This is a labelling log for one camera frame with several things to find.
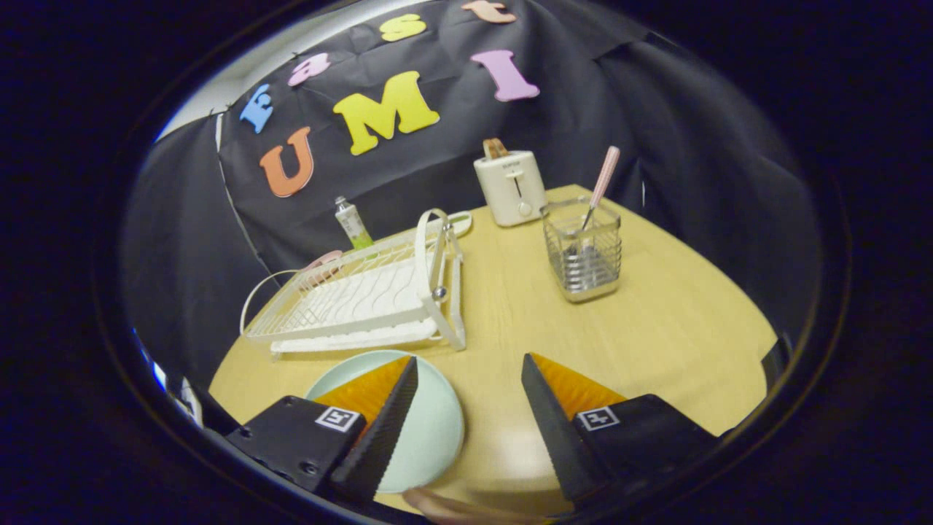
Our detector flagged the small white divided tray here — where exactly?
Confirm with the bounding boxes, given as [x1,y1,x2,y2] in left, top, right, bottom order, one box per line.
[436,211,473,238]

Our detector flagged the small clear bottle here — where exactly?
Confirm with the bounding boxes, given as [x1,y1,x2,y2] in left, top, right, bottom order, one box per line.
[334,195,375,251]

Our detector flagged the white toaster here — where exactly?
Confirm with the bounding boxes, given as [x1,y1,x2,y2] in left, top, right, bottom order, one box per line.
[474,151,547,228]

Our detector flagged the light green plate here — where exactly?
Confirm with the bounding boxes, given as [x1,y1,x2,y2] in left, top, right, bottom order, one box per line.
[305,350,465,494]

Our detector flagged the black backdrop cloth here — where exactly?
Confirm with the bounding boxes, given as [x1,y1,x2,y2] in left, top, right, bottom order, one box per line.
[120,0,824,394]

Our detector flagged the pink handled spoon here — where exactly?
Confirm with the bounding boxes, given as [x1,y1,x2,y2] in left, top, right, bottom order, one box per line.
[579,146,621,252]

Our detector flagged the metal wire basket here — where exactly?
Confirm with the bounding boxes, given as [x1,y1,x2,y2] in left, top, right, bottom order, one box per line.
[540,195,622,303]

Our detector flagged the white dish rack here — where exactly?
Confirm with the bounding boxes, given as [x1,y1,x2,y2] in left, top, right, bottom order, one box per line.
[243,208,467,356]

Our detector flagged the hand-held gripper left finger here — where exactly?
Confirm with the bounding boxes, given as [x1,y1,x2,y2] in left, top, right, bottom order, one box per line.
[225,355,420,504]

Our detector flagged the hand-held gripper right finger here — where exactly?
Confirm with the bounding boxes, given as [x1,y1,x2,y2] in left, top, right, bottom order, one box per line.
[520,352,722,504]

